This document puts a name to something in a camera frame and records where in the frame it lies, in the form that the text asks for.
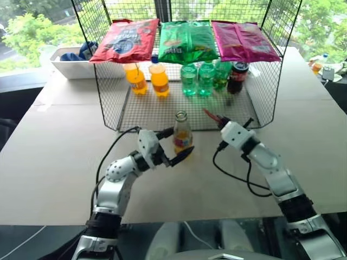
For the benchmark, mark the small orange drink bottle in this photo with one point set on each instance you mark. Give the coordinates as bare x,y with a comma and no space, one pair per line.
316,67

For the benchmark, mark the red chip bag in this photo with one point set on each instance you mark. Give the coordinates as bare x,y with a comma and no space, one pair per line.
124,40

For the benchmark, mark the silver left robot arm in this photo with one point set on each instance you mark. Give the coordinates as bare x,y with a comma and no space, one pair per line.
114,187

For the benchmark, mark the white plastic bin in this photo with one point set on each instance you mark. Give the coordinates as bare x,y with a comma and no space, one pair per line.
70,69

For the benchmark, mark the clear water bottle blue cap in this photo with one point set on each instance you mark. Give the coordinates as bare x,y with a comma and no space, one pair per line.
322,57

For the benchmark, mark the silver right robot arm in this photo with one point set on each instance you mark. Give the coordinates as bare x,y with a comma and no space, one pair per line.
282,184

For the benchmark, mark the grey power bank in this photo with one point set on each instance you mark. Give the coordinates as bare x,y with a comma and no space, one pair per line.
328,72

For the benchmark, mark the magenta chip bag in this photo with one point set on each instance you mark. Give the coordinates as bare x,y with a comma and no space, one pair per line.
244,40

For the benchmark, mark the orange soda plastic bottle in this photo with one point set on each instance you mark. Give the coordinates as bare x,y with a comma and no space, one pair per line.
160,81
138,84

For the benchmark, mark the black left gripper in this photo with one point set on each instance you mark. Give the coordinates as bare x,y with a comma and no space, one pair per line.
162,161

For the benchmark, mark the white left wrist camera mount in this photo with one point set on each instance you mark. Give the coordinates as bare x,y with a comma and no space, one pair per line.
147,146

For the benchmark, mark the grey robot chest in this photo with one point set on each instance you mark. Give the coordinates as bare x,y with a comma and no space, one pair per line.
217,255

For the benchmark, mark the green chip bag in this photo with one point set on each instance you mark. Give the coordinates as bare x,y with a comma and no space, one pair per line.
187,40

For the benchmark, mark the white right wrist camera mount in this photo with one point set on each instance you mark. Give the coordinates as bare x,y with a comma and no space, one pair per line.
237,136

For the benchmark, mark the green soda plastic bottle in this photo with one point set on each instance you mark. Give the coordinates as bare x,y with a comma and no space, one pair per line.
188,81
206,80
222,77

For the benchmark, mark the dark cola plastic bottle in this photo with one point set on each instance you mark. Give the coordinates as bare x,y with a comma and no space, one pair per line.
237,78

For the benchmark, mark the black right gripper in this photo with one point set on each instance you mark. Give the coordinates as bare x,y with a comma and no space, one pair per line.
227,123

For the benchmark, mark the grey rounded robot leg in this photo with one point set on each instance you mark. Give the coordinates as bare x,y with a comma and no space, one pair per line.
234,235
164,241

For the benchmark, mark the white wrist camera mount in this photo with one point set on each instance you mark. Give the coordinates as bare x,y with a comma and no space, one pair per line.
147,146
237,136

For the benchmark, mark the glass bottle with yellow drink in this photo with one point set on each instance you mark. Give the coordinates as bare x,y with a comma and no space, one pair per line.
182,138

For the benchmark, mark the blue cloth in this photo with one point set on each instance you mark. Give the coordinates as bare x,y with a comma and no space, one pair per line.
70,56

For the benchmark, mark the dark side table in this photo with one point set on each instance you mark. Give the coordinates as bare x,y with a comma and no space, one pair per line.
337,92

